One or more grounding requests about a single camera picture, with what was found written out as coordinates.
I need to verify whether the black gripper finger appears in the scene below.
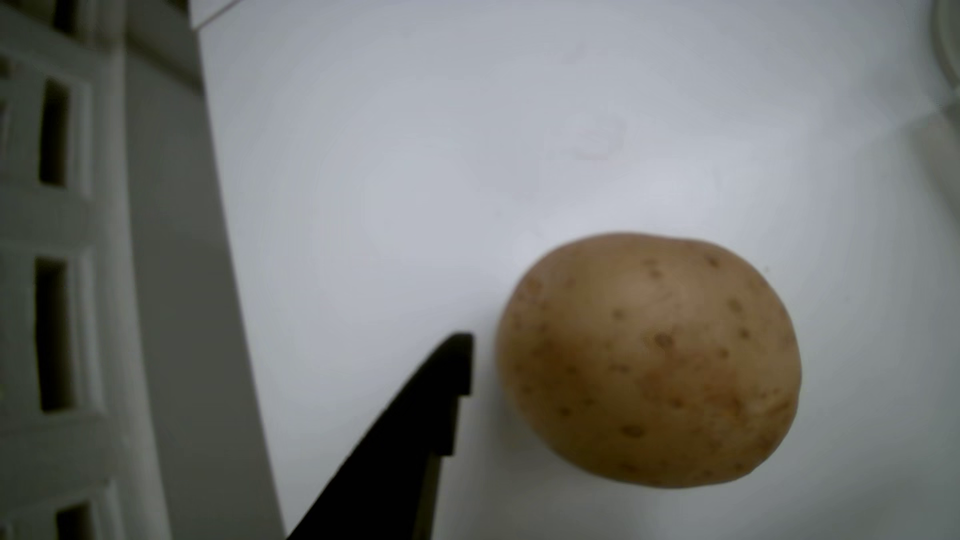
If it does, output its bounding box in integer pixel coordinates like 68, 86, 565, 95
285, 332, 476, 540

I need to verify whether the brown potato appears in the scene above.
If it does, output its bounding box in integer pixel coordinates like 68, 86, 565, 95
495, 231, 803, 490

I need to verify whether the white lattice crate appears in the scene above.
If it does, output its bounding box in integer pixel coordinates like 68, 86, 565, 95
0, 0, 177, 540

